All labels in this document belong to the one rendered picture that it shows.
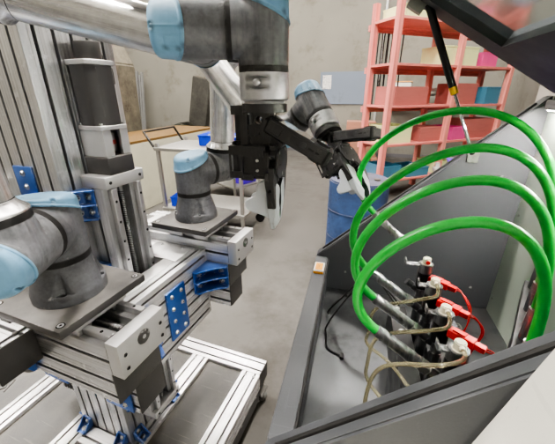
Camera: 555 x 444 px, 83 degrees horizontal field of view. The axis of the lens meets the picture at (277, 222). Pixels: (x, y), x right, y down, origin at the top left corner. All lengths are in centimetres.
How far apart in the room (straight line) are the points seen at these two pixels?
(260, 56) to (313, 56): 798
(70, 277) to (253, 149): 49
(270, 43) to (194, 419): 141
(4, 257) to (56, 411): 125
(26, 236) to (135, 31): 38
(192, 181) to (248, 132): 59
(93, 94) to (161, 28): 47
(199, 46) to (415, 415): 53
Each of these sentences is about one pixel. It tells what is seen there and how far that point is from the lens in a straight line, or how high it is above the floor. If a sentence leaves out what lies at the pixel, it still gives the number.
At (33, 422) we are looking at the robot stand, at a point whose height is 21.
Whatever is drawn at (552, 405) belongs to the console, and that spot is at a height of 121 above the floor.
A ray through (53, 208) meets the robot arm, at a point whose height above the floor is 125.
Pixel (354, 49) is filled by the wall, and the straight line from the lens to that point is 827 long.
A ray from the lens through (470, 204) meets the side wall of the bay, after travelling 103.
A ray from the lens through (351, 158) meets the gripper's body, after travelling 80.
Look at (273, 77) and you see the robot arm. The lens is 49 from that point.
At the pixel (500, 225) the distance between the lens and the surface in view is 43.
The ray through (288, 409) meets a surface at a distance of 63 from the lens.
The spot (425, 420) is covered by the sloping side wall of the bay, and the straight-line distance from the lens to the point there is 45.
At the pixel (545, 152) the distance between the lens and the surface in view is 71.
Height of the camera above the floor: 146
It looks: 23 degrees down
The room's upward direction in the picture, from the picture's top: straight up
